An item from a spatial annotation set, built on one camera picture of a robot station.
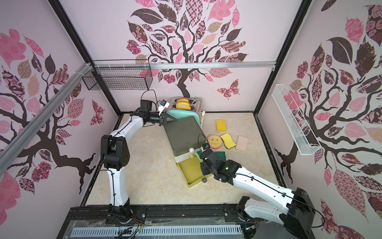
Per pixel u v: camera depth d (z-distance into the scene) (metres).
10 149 0.50
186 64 0.92
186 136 0.79
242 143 1.00
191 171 0.89
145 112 0.80
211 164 0.57
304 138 0.66
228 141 1.01
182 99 1.01
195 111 1.00
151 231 0.70
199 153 0.81
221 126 1.11
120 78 0.67
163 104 0.81
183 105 0.99
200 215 0.75
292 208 0.39
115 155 0.56
